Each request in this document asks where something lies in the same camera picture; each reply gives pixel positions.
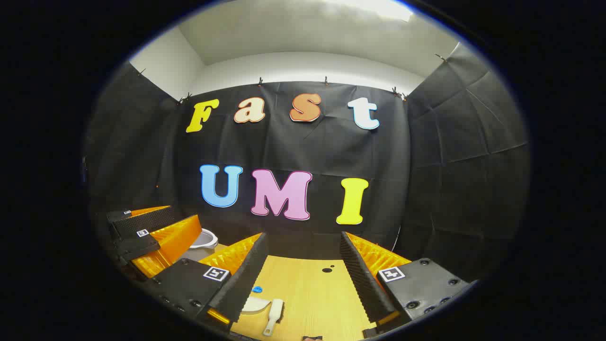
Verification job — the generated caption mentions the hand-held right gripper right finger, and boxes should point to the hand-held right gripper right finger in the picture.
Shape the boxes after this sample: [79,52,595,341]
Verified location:
[339,231,470,338]

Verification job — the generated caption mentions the white dustpan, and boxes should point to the white dustpan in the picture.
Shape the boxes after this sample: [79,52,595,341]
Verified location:
[241,296,272,314]

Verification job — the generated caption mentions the white garbage bin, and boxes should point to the white garbage bin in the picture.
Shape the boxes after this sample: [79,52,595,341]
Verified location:
[182,228,219,262]

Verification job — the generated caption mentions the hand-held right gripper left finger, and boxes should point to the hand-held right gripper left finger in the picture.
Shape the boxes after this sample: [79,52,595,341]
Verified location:
[142,232,269,332]

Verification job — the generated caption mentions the small white broom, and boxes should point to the small white broom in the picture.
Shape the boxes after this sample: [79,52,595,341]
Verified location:
[263,298,285,337]

